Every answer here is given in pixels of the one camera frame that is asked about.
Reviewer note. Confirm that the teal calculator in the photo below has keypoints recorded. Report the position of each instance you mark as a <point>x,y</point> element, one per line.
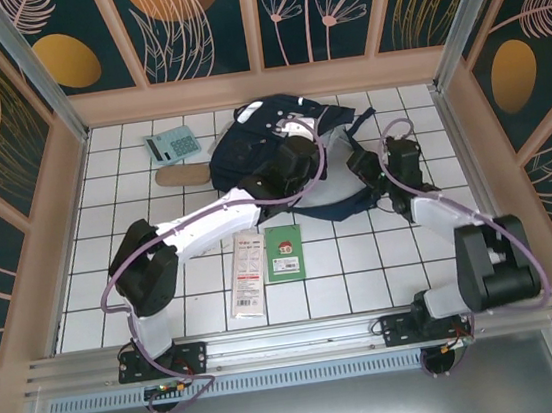
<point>173,146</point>

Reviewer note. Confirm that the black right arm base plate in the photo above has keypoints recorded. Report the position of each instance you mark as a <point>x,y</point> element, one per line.
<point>397,330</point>

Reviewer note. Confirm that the aluminium side rail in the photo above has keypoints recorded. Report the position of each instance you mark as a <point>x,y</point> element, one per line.
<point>445,104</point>

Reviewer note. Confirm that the aluminium mounting rail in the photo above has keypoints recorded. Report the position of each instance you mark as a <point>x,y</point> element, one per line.
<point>297,340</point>

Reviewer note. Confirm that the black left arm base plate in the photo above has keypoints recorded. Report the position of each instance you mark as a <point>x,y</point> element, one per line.
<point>193,355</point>

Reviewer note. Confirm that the navy blue backpack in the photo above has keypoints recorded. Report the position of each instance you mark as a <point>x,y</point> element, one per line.
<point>249,154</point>

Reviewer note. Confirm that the aluminium frame post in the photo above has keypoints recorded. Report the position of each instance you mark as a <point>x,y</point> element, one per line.
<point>468,6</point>
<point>32,70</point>

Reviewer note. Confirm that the white red pen package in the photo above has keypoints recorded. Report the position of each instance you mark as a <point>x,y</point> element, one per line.
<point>249,275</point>

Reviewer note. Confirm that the green notebook with house picture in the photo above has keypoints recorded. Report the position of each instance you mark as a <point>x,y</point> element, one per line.
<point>284,256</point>

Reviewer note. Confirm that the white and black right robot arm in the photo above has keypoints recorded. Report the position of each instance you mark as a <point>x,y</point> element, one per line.
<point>438,212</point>

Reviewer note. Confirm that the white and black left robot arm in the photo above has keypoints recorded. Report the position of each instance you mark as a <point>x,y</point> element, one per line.
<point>208,225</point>

